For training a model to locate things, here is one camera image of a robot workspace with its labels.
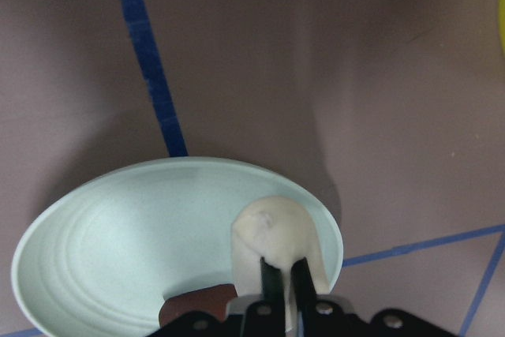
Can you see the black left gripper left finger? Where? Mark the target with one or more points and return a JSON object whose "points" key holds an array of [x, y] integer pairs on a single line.
{"points": [[271, 310]]}

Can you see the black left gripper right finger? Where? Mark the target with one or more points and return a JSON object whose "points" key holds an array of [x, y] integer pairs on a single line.
{"points": [[304, 290]]}

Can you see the brown bun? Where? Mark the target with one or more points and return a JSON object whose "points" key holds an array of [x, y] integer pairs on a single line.
{"points": [[212, 300]]}

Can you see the yellow top steamer layer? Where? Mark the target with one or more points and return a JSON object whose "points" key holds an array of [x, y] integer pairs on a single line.
{"points": [[501, 23]]}

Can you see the light green plate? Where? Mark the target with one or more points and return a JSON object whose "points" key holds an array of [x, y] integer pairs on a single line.
{"points": [[102, 260]]}

